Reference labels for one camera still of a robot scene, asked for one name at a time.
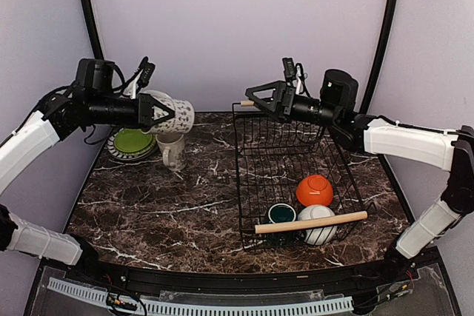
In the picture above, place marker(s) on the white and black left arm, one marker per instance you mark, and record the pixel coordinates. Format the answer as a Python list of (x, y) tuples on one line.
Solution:
[(98, 95)]

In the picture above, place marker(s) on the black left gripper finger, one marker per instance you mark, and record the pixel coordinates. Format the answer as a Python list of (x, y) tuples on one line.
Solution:
[(149, 119), (147, 103)]

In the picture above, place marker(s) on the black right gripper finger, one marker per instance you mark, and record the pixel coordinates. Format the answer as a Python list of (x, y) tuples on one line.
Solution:
[(265, 90), (269, 106)]

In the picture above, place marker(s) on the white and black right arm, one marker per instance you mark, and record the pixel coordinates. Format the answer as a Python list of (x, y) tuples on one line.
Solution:
[(449, 150)]

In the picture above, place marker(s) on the white mug with grey pattern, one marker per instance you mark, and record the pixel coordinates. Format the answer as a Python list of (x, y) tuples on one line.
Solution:
[(172, 147)]

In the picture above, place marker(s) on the dark green cup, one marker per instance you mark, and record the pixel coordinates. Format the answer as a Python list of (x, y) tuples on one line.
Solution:
[(280, 213)]

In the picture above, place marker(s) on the white slotted cable duct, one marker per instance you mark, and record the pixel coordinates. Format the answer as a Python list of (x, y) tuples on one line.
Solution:
[(184, 303)]

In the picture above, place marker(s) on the white cup with black characters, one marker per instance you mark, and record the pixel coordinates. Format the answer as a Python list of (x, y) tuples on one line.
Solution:
[(175, 116)]

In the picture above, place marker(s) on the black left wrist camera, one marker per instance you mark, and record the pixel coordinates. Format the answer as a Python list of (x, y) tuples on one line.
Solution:
[(142, 77)]

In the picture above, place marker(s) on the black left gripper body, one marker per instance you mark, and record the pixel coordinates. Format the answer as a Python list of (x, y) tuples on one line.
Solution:
[(104, 112)]

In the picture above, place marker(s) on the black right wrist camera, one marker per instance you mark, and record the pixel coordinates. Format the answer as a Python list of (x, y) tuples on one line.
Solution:
[(290, 68)]

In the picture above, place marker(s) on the orange bowl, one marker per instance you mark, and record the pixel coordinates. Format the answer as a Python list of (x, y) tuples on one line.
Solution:
[(315, 190)]

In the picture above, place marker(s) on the white plate with black stripes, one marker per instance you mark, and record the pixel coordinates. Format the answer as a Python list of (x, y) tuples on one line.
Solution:
[(129, 155)]

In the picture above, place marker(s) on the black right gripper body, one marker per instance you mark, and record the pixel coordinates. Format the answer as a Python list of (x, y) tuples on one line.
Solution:
[(299, 112)]

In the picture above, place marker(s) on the green leaf-shaped dish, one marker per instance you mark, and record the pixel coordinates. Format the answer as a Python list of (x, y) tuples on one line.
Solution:
[(133, 140)]

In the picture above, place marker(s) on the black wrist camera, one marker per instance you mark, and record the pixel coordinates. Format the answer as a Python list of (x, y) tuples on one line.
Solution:
[(290, 68), (142, 77)]

